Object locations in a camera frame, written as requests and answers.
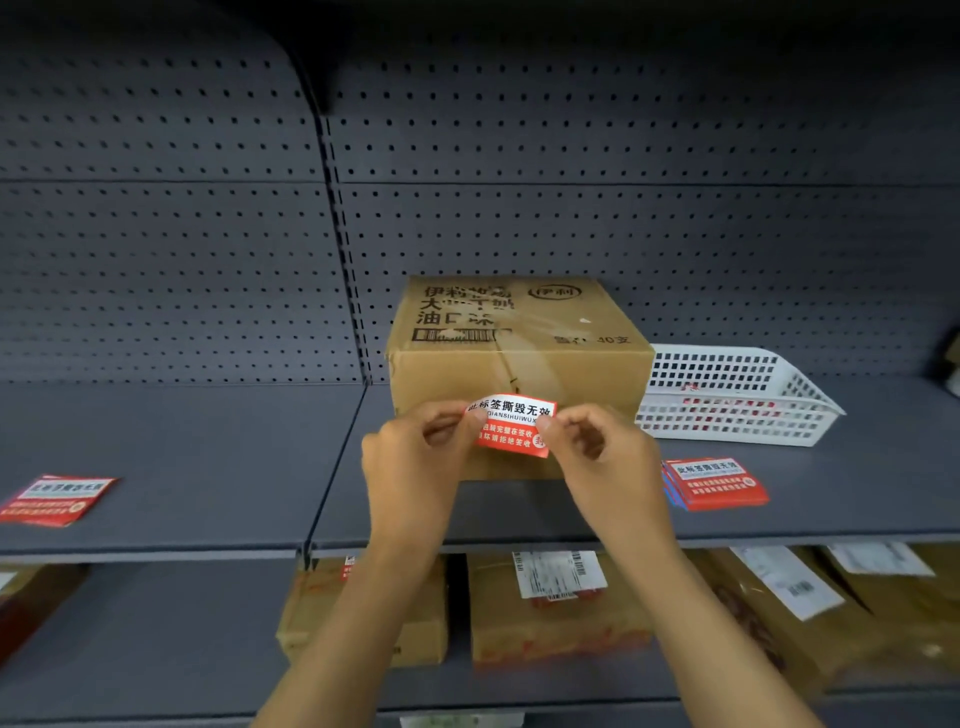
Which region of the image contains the person's left hand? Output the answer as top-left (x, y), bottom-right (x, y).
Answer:
top-left (360, 399), bottom-right (489, 554)

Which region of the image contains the person's right hand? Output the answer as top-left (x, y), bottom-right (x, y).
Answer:
top-left (534, 404), bottom-right (678, 558)

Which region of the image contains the cardboard box with shipping label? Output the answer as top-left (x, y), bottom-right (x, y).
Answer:
top-left (466, 551), bottom-right (657, 666)

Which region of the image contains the stack of red seal stickers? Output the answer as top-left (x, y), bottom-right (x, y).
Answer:
top-left (660, 457), bottom-right (771, 513)

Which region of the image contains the grey metal shelf board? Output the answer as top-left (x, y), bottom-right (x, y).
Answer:
top-left (307, 372), bottom-right (960, 561)
top-left (0, 381), bottom-right (369, 566)

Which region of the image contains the person's right forearm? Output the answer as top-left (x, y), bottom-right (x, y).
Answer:
top-left (611, 525), bottom-right (826, 728)

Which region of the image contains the white plastic mesh basket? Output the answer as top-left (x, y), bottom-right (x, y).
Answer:
top-left (634, 343), bottom-right (847, 449)

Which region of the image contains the grey pegboard back panel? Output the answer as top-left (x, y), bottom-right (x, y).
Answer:
top-left (0, 15), bottom-right (369, 387)
top-left (300, 30), bottom-right (960, 385)

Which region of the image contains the brown parcel with white label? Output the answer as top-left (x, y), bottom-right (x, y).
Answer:
top-left (817, 541), bottom-right (960, 676)
top-left (686, 546), bottom-right (886, 699)

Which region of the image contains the large printed cardboard box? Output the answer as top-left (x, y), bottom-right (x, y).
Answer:
top-left (384, 275), bottom-right (657, 482)

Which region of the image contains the small brown cardboard box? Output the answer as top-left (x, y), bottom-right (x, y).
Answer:
top-left (275, 555), bottom-right (450, 669)

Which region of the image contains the red and white seal sticker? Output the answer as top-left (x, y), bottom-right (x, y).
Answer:
top-left (466, 393), bottom-right (558, 459)

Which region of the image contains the grey lower shelf board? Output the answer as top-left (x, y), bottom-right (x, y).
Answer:
top-left (0, 558), bottom-right (960, 728)

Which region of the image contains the red sticker sheet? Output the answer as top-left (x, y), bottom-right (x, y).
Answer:
top-left (0, 474), bottom-right (121, 529)

